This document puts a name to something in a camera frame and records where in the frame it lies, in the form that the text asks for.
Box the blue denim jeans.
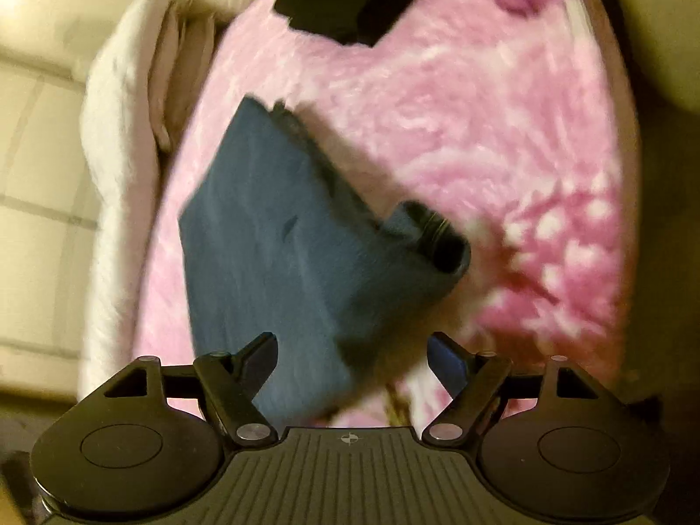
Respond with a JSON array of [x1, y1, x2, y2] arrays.
[[179, 97, 471, 428]]

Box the cream wardrobe with black lines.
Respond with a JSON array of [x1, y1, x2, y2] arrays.
[[1, 60, 100, 399]]

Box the pink floral bed sheet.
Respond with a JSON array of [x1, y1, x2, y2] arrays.
[[133, 0, 641, 429]]

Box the white rolled duvet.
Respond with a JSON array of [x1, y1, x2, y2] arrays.
[[78, 0, 255, 397]]

